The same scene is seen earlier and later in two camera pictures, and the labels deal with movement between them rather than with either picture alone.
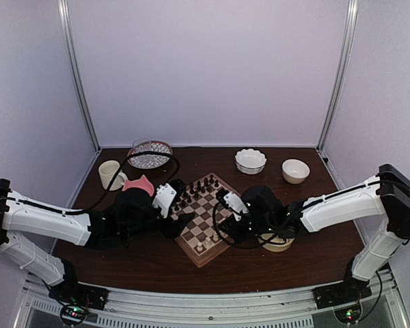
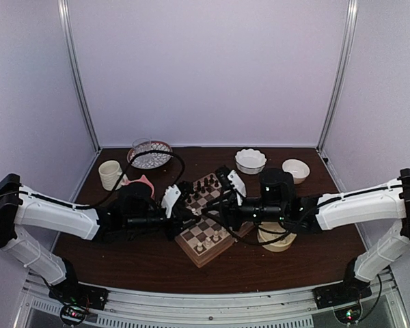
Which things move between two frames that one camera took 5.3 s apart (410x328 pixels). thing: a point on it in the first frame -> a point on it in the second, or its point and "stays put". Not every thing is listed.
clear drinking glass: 142,145 stays put
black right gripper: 238,236 -> 229,210
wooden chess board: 201,240 stays put
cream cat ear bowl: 275,247 stays put
